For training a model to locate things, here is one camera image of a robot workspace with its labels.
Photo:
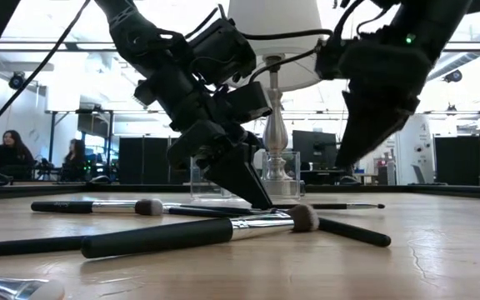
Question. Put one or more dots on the white printed kiosk column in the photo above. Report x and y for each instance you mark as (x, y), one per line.
(417, 158)

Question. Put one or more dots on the black frame clamp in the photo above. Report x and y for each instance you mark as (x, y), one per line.
(100, 180)
(350, 181)

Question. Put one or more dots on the slim silver-ferrule makeup brush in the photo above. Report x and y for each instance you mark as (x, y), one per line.
(331, 206)

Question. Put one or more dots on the clear acrylic brush organizer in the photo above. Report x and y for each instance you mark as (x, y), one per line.
(294, 166)

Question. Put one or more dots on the thin pointed-tip makeup brush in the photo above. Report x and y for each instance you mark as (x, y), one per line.
(23, 246)

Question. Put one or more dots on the white shade chrome table lamp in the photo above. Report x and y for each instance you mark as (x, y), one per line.
(277, 16)

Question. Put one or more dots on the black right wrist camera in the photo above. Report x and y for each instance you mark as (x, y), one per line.
(331, 58)

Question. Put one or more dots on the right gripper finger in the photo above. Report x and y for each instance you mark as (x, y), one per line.
(369, 125)

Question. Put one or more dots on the black partition panel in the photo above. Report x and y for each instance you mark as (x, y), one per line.
(148, 162)
(461, 160)

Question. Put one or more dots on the large fluffy makeup brush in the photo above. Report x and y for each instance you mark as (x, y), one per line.
(161, 237)

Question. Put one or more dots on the black computer monitor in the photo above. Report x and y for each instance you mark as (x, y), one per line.
(315, 150)

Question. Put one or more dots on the medium fluffy makeup brush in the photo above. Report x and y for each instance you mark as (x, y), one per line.
(65, 207)

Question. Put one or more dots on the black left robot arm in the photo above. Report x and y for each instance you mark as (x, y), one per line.
(140, 29)

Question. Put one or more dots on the black round ceiling fixture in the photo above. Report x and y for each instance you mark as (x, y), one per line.
(17, 81)
(453, 76)

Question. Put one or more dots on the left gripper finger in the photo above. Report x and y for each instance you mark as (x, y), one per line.
(240, 175)

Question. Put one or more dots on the eyebrow comb makeup brush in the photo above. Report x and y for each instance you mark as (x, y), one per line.
(198, 212)

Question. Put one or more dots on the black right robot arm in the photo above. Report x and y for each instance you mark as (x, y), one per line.
(440, 16)

